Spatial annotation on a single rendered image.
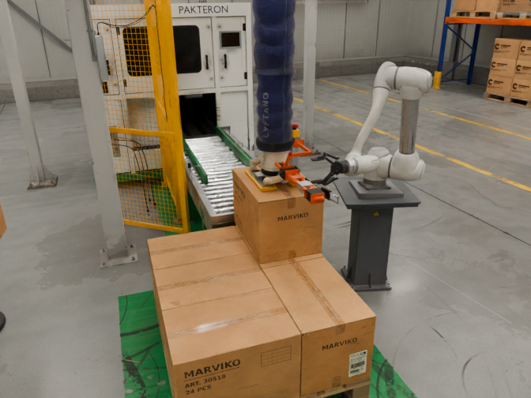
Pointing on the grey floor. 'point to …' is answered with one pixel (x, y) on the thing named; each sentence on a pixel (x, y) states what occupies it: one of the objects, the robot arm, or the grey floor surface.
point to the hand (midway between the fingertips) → (313, 170)
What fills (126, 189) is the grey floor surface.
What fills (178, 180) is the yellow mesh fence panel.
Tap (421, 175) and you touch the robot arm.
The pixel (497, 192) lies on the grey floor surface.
